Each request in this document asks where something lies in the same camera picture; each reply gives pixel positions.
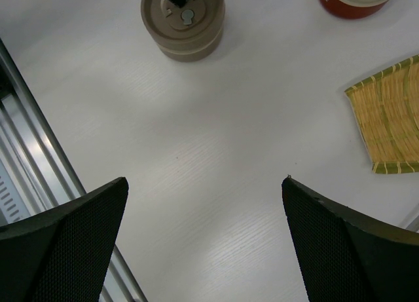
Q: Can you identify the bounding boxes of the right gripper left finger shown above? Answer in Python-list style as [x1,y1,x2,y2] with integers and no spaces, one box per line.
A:
[1,178,128,301]

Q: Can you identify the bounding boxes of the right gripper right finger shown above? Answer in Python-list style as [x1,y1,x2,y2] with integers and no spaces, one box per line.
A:
[282,177,418,301]

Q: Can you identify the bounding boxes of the brown round lid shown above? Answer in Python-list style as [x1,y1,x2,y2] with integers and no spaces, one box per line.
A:
[140,0,225,50]

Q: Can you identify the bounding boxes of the tan steel lunch bowl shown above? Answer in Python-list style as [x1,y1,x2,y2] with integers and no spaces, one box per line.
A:
[156,27,224,62]

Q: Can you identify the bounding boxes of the red steel lunch bowl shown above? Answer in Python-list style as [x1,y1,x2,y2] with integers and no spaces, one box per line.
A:
[319,0,390,20]

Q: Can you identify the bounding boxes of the bamboo woven tray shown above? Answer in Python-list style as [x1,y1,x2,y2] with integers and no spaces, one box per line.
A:
[345,55,418,174]

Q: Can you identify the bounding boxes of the grey slotted cable duct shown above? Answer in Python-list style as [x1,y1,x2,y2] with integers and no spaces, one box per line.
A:
[1,162,29,225]

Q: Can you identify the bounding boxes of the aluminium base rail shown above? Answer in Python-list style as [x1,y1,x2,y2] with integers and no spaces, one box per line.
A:
[1,47,145,301]

